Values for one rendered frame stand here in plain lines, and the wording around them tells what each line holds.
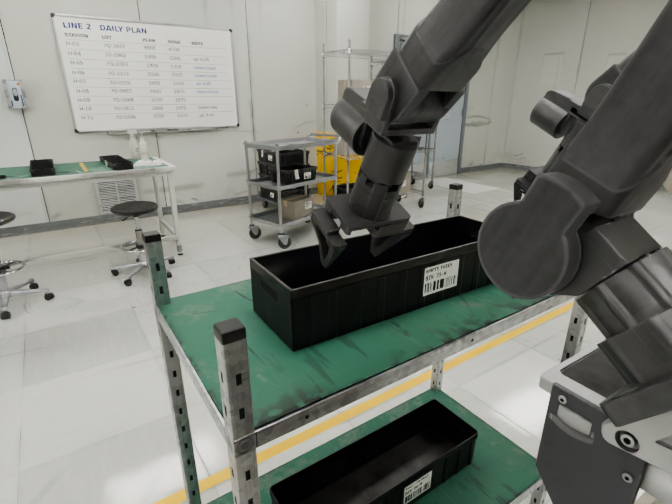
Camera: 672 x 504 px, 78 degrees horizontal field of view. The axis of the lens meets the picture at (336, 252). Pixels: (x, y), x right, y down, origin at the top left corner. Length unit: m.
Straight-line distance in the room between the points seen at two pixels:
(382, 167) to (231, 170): 5.23
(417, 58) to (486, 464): 1.19
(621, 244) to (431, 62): 0.22
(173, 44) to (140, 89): 0.62
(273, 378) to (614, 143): 0.52
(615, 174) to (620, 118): 0.04
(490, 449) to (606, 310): 1.15
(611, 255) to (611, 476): 0.29
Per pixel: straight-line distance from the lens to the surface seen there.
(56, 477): 2.08
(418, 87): 0.44
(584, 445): 0.56
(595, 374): 0.60
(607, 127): 0.34
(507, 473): 1.42
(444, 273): 0.87
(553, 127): 0.86
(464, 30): 0.42
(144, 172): 3.80
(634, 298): 0.34
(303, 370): 0.67
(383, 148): 0.49
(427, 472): 1.24
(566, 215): 0.32
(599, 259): 0.34
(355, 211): 0.54
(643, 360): 0.34
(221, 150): 5.62
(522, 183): 0.84
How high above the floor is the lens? 1.35
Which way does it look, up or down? 20 degrees down
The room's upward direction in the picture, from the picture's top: straight up
